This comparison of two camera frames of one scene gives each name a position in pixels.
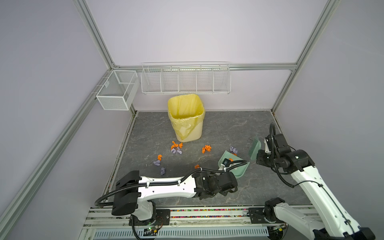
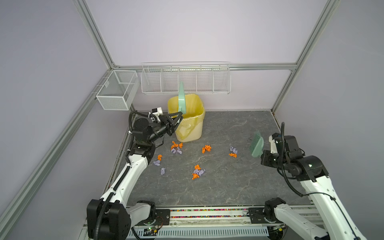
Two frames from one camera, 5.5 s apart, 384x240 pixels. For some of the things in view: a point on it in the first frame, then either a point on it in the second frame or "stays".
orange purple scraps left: [157, 162] stays
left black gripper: [224, 193] → [169, 124]
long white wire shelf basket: [189, 77] stays
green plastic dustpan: [239, 171] → [182, 99]
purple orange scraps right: [233, 150] stays
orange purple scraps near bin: [176, 147] stays
